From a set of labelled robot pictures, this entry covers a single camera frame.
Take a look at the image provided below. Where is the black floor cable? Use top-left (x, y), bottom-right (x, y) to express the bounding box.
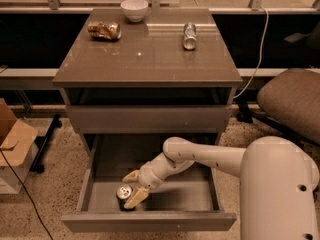
top-left (0, 149), bottom-right (55, 240)

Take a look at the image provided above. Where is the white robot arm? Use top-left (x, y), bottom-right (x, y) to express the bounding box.
top-left (123, 136), bottom-right (319, 240)

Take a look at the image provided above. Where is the white hanging cable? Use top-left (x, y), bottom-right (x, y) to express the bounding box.
top-left (232, 7), bottom-right (270, 100)

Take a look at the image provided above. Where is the silver can lying down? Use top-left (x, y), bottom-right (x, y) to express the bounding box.
top-left (183, 22), bottom-right (197, 50)

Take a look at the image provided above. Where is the brown office chair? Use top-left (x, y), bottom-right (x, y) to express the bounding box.
top-left (236, 68), bottom-right (320, 145)

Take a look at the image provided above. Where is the cardboard box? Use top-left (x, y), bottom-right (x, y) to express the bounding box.
top-left (0, 98), bottom-right (38, 194)

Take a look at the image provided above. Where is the crushed brown can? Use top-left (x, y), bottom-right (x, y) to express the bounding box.
top-left (87, 21), bottom-right (122, 40)

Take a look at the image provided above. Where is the black stand leg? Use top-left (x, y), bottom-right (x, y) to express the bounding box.
top-left (29, 114), bottom-right (62, 174)

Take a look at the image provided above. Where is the closed grey top drawer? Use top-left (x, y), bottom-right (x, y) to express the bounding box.
top-left (66, 105), bottom-right (232, 134)

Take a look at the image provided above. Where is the white ceramic bowl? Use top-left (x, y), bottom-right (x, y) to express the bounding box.
top-left (120, 0), bottom-right (149, 22)

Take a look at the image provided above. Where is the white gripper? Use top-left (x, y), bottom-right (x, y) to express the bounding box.
top-left (122, 161), bottom-right (164, 209)

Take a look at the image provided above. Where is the grey drawer cabinet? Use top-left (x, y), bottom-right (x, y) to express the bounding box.
top-left (53, 8), bottom-right (241, 150)

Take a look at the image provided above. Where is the open grey middle drawer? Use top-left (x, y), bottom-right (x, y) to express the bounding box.
top-left (62, 134), bottom-right (236, 232)

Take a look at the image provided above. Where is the green soda can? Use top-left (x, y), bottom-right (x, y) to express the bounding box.
top-left (116, 184), bottom-right (135, 211)

